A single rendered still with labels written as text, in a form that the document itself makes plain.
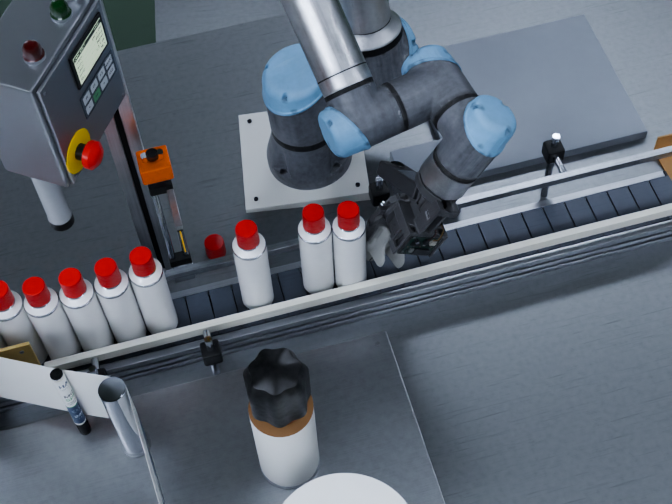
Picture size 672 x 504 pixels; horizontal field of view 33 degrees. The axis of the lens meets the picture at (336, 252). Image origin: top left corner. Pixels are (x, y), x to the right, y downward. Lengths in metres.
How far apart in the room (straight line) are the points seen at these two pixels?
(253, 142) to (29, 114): 0.75
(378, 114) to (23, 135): 0.49
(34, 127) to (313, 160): 0.67
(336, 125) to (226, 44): 0.70
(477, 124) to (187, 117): 0.73
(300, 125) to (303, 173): 0.12
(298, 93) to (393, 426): 0.55
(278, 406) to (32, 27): 0.55
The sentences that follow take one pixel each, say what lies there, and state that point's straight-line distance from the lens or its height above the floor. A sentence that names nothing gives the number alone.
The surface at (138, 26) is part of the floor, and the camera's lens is 3.49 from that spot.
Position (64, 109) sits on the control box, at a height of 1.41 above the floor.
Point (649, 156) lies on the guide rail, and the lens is 1.95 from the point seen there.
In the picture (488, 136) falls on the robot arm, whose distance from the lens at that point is 1.58.
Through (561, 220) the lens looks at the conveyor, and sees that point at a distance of 1.95.
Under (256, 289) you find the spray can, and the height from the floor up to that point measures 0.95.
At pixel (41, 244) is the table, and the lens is 2.04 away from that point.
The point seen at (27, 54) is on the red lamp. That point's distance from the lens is 1.39.
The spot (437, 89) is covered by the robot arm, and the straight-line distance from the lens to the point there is 1.63.
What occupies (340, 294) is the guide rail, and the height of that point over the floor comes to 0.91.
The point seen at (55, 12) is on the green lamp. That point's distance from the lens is 1.42.
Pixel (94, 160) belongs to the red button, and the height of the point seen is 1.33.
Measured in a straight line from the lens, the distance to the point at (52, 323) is 1.73.
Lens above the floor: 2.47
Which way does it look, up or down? 57 degrees down
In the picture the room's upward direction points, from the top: 3 degrees counter-clockwise
